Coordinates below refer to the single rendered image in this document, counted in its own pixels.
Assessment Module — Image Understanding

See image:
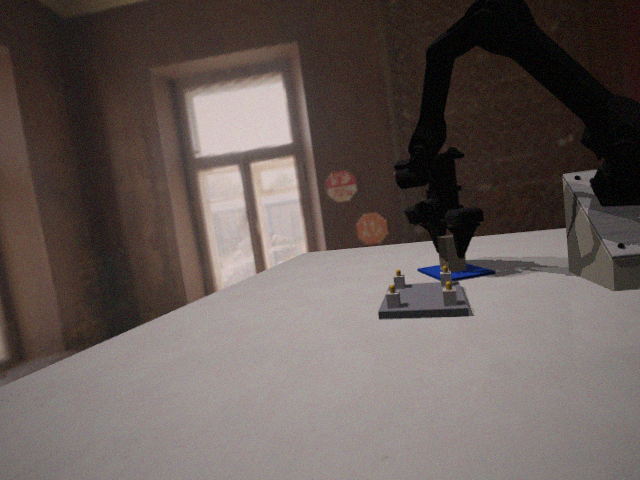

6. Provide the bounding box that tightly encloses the blue board with square handle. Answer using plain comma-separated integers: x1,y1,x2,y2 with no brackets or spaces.
418,235,495,282

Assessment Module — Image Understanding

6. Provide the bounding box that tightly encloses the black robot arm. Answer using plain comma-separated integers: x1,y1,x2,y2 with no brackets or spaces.
395,0,640,206

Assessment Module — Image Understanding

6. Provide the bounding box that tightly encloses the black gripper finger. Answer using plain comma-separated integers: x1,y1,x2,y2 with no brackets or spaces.
420,221,447,253
445,222,480,259

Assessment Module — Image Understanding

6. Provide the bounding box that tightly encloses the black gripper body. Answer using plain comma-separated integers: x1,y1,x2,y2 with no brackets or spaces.
421,182,484,226

